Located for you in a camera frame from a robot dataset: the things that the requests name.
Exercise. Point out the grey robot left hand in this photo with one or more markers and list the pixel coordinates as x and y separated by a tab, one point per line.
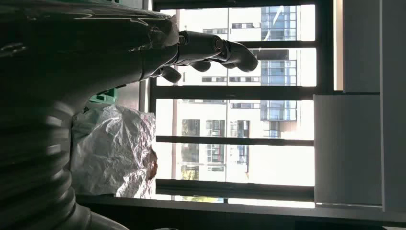
95	47

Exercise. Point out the crumpled grey parcel bag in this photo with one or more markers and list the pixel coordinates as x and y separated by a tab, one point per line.
108	152

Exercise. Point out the green plastic crate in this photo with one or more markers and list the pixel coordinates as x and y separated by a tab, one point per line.
106	96

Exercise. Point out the building outside window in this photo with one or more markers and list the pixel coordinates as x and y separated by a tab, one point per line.
196	111

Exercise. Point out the black window frame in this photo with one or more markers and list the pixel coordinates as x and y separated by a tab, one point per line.
234	92

